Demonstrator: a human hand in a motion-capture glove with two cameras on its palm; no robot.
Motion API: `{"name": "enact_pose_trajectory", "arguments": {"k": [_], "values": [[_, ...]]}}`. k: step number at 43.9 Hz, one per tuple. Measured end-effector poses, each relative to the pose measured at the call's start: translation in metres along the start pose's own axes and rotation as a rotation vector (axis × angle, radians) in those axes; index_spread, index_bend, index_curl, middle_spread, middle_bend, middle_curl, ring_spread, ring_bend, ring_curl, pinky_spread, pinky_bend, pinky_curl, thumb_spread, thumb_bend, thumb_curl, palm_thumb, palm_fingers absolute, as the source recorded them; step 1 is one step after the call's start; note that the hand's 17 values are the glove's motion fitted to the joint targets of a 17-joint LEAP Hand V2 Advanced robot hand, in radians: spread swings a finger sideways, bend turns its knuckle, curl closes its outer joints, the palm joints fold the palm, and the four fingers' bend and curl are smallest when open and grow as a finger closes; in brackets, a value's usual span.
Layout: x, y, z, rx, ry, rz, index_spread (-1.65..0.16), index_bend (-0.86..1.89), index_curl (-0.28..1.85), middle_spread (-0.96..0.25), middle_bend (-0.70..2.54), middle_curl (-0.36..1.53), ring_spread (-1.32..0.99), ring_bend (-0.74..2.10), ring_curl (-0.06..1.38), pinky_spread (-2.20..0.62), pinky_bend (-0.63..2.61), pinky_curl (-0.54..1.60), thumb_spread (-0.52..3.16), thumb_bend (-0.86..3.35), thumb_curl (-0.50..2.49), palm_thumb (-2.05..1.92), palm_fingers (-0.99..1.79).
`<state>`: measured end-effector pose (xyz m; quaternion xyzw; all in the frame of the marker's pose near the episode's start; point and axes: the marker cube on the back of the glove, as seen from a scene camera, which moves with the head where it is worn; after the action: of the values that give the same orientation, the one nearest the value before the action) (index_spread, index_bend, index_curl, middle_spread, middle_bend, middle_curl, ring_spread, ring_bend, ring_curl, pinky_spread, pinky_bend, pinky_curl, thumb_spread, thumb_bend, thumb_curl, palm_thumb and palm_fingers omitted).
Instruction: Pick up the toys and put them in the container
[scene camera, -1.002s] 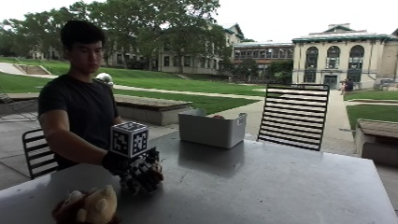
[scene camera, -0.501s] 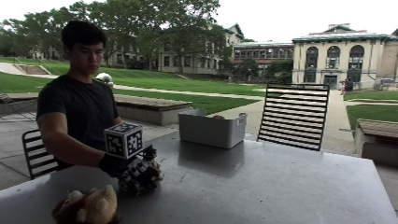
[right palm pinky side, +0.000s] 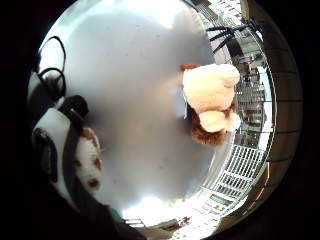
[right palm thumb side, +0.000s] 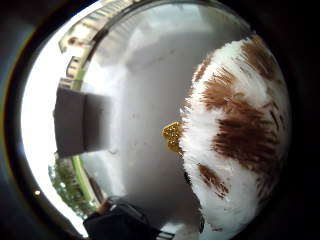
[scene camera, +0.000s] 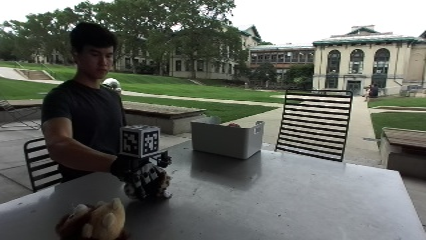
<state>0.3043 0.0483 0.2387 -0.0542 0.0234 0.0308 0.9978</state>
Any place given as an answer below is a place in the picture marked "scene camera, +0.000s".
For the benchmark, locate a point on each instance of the checkered black white soft toy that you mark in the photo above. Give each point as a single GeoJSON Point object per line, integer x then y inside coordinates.
{"type": "Point", "coordinates": [155, 185]}

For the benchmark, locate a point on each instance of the shiny silver round object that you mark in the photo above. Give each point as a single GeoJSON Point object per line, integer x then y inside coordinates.
{"type": "Point", "coordinates": [113, 84]}

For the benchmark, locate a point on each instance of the brick building with green roof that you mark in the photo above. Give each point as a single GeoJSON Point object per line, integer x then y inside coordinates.
{"type": "Point", "coordinates": [214, 56]}

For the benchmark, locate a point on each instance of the large green tree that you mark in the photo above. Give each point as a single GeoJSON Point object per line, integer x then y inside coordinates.
{"type": "Point", "coordinates": [169, 31]}

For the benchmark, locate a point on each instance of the brown tan soft toy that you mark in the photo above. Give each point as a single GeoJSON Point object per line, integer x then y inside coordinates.
{"type": "Point", "coordinates": [95, 221]}

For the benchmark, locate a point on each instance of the small black palm camera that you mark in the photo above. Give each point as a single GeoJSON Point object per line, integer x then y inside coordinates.
{"type": "Point", "coordinates": [163, 159]}

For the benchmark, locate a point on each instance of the white cube with black markers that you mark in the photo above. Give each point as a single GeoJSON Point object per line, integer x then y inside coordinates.
{"type": "Point", "coordinates": [141, 141]}

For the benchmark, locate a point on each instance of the black slatted metal chair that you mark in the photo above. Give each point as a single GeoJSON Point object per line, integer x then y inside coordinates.
{"type": "Point", "coordinates": [315, 125]}
{"type": "Point", "coordinates": [41, 165]}

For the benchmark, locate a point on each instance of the small red item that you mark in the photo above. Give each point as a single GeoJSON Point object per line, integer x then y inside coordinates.
{"type": "Point", "coordinates": [234, 125]}

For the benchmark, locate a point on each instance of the cream building with arched windows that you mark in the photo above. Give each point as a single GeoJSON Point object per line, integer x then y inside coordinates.
{"type": "Point", "coordinates": [367, 63]}

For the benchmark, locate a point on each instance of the the person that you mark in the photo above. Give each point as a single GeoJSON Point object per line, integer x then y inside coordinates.
{"type": "Point", "coordinates": [85, 116]}

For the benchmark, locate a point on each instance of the folding metal chair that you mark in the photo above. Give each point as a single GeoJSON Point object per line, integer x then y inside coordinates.
{"type": "Point", "coordinates": [15, 115]}

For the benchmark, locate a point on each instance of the concrete bench with wooden top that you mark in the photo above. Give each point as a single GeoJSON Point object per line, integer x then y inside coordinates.
{"type": "Point", "coordinates": [165, 115]}
{"type": "Point", "coordinates": [404, 150]}

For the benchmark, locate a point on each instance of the outdoor concrete stairs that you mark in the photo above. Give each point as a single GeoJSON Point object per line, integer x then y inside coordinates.
{"type": "Point", "coordinates": [35, 74]}

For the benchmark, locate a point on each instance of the grey plastic bin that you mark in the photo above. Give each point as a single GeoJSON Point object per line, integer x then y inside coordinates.
{"type": "Point", "coordinates": [227, 140]}

